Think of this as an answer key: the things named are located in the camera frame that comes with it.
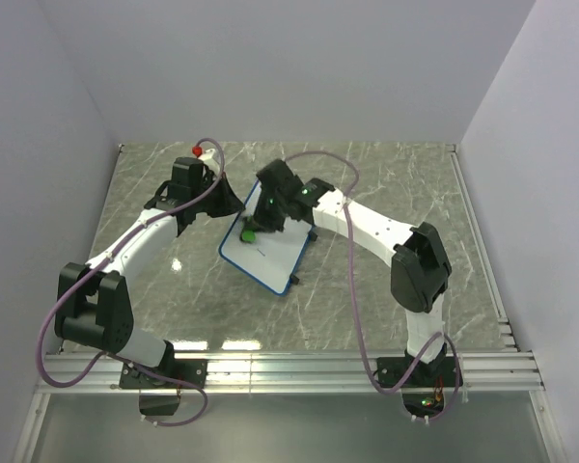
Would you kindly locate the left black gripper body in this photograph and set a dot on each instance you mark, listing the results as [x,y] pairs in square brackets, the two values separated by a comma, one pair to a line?
[206,204]

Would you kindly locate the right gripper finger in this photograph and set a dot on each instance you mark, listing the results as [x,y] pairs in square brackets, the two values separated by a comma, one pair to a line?
[273,221]
[259,220]

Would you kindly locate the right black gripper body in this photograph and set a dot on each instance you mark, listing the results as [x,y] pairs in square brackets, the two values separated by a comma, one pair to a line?
[275,205]

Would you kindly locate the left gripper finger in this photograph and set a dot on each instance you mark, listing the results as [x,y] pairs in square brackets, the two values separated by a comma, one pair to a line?
[223,190]
[226,209]

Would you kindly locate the green whiteboard eraser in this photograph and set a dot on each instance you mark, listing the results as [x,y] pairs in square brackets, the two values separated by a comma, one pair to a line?
[248,232]

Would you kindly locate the blue framed whiteboard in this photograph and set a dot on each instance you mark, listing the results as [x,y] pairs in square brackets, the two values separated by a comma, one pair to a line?
[273,258]

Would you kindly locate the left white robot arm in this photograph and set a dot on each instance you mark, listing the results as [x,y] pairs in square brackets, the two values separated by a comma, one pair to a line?
[94,307]

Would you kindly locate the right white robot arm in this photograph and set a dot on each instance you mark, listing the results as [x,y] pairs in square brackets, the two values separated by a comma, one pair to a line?
[419,265]

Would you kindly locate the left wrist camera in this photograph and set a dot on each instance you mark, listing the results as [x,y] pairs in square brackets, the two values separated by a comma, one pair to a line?
[210,157]

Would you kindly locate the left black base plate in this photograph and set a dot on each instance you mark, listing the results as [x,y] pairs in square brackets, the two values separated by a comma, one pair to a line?
[135,377]

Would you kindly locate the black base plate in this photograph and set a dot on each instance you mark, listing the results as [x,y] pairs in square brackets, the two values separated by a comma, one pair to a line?
[439,372]
[135,377]

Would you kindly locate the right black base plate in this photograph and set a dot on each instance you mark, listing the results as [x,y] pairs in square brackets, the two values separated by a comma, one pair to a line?
[439,372]

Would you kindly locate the aluminium rail frame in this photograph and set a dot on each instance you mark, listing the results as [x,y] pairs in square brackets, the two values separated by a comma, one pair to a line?
[291,378]

